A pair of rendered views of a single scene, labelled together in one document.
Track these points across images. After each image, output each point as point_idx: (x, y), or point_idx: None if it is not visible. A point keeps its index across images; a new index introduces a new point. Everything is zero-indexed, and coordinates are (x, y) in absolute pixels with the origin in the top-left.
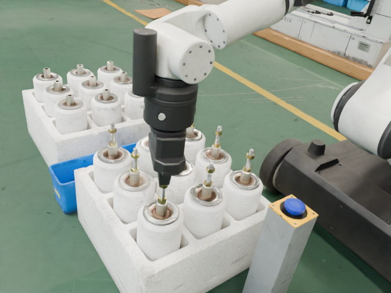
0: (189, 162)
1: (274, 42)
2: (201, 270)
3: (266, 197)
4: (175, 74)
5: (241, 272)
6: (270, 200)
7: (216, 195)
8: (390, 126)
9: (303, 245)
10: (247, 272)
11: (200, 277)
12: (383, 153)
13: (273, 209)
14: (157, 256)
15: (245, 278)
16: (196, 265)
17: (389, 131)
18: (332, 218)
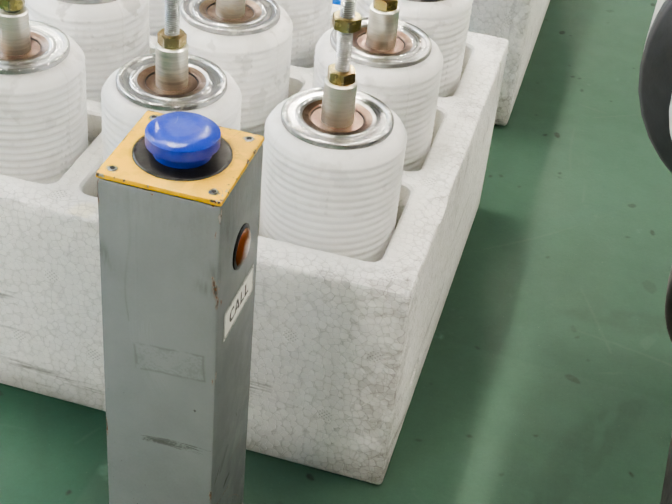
0: (276, 17)
1: None
2: (68, 297)
3: (668, 388)
4: None
5: (259, 456)
6: (663, 403)
7: (189, 95)
8: (668, 0)
9: (196, 317)
10: (273, 469)
11: (70, 322)
12: (661, 149)
13: (137, 122)
14: None
15: (249, 473)
16: (44, 262)
17: (657, 21)
18: (669, 502)
